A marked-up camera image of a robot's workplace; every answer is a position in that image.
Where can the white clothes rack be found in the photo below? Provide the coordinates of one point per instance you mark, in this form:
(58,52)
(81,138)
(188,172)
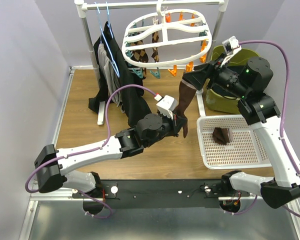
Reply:
(82,8)

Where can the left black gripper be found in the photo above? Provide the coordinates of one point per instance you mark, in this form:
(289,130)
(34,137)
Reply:
(176,124)

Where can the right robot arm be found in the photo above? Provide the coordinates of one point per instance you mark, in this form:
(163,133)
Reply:
(263,117)

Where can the white round clip hanger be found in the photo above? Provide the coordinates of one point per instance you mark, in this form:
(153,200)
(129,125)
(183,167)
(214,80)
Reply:
(176,27)

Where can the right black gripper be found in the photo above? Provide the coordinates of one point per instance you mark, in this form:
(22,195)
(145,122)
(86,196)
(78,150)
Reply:
(197,78)

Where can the brown striped sock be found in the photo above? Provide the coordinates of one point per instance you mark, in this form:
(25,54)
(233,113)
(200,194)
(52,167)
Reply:
(222,136)
(186,94)

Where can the aluminium frame rail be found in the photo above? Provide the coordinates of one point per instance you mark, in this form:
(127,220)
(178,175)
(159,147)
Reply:
(60,195)

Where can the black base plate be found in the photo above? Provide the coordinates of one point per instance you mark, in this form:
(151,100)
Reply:
(161,193)

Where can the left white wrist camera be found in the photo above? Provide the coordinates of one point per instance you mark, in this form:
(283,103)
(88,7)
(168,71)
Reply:
(165,105)

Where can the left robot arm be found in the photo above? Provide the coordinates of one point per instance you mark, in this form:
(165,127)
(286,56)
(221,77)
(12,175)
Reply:
(58,168)

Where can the white perforated basket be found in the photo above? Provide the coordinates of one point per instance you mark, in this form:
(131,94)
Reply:
(245,151)

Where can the argyle brown sock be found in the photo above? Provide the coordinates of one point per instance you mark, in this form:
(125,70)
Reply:
(139,55)
(155,52)

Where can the black hanging garment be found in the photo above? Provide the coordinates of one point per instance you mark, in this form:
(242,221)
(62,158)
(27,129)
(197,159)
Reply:
(134,106)

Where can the green laundry bin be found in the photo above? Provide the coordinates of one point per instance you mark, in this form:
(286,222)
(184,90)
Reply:
(226,101)

